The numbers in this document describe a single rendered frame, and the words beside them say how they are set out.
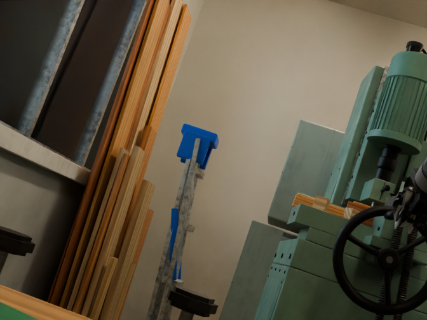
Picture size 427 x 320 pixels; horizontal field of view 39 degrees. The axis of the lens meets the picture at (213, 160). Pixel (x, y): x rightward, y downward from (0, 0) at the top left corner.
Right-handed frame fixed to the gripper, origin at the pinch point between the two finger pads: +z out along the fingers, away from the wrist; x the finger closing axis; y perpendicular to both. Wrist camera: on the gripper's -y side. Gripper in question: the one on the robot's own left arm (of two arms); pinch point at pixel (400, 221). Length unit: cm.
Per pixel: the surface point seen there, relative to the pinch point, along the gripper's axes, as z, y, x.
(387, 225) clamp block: 12.7, -6.7, 0.0
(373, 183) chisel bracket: 23.9, -29.4, -4.1
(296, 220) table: 22.9, -5.3, -24.4
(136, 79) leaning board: 99, -109, -118
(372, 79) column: 24, -76, -12
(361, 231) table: 22.2, -8.7, -5.0
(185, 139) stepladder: 75, -63, -76
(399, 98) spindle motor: 7, -53, -5
